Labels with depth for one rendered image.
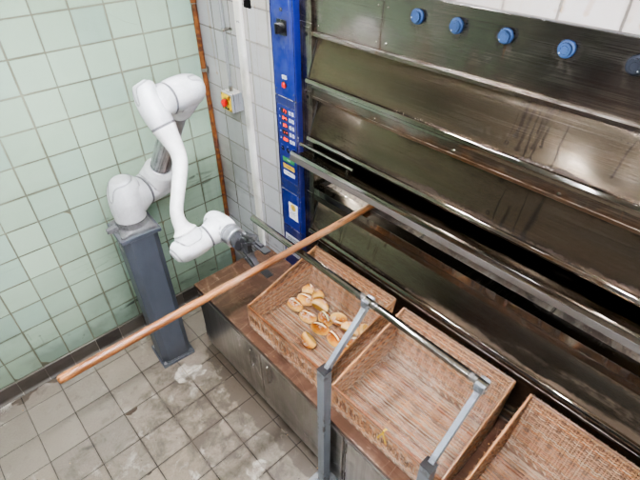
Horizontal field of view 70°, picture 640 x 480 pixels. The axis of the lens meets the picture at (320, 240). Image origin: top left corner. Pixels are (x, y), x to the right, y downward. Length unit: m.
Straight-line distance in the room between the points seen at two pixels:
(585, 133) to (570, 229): 0.29
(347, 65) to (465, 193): 0.68
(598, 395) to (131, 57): 2.47
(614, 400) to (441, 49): 1.28
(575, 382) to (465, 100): 1.04
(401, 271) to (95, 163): 1.66
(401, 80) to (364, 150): 0.35
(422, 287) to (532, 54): 1.03
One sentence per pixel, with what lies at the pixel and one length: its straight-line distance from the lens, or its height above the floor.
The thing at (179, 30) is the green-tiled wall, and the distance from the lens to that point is 2.71.
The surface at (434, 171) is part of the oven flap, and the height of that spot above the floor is 1.54.
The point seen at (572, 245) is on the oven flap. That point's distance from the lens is 1.58.
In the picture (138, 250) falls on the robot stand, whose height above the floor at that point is 0.91.
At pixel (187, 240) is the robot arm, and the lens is 1.95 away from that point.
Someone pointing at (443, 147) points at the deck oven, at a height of 1.65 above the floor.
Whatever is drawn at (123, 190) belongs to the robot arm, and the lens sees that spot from 2.35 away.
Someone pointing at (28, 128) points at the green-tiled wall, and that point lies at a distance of 2.55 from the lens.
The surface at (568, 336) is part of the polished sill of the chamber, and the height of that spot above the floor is 1.18.
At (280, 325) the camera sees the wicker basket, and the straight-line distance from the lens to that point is 2.40.
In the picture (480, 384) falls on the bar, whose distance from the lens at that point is 1.56.
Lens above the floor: 2.40
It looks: 38 degrees down
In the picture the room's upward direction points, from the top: straight up
